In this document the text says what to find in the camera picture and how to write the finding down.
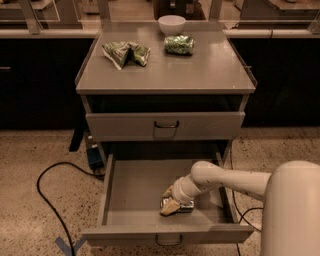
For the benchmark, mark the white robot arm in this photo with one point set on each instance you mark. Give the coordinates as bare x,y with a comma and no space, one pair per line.
290,196

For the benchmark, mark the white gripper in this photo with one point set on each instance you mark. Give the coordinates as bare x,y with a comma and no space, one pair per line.
179,194

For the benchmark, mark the grey open middle drawer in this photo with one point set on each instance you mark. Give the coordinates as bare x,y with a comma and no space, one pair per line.
129,213

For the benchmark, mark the white bowl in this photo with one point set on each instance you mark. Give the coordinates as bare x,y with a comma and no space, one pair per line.
171,25

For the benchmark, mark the blue tape cross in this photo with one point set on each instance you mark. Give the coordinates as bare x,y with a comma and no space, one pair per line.
68,250

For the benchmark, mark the green soda can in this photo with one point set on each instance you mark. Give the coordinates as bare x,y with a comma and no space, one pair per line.
180,45

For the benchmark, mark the green chip bag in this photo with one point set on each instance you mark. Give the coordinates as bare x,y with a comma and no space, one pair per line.
119,53

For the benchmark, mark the grey top drawer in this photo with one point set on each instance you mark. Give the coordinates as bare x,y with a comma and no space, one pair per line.
177,126

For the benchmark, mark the grey drawer cabinet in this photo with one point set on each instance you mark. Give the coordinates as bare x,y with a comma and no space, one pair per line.
212,79

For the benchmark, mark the blue power box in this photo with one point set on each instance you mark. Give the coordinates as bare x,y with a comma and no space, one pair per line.
94,158

